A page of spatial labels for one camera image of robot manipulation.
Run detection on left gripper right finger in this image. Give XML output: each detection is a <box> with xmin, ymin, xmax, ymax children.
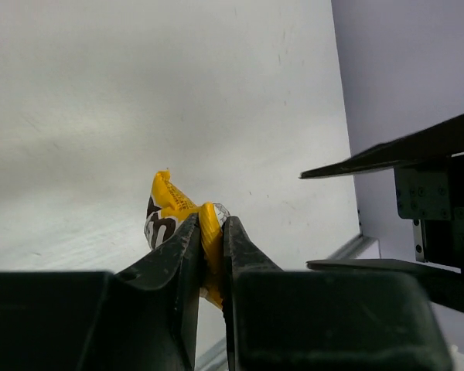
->
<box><xmin>223</xmin><ymin>216</ymin><xmax>452</xmax><ymax>370</ymax></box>

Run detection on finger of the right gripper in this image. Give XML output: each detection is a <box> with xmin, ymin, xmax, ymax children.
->
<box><xmin>299</xmin><ymin>114</ymin><xmax>464</xmax><ymax>179</ymax></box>
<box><xmin>306</xmin><ymin>259</ymin><xmax>464</xmax><ymax>313</ymax></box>

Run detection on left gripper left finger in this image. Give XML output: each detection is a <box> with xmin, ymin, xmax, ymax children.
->
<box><xmin>0</xmin><ymin>215</ymin><xmax>200</xmax><ymax>370</ymax></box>

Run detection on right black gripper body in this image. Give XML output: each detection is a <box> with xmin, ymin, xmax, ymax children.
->
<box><xmin>394</xmin><ymin>154</ymin><xmax>464</xmax><ymax>273</ymax></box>

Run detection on yellow snack packet corner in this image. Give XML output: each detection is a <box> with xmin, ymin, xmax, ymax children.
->
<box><xmin>144</xmin><ymin>168</ymin><xmax>231</xmax><ymax>311</ymax></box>

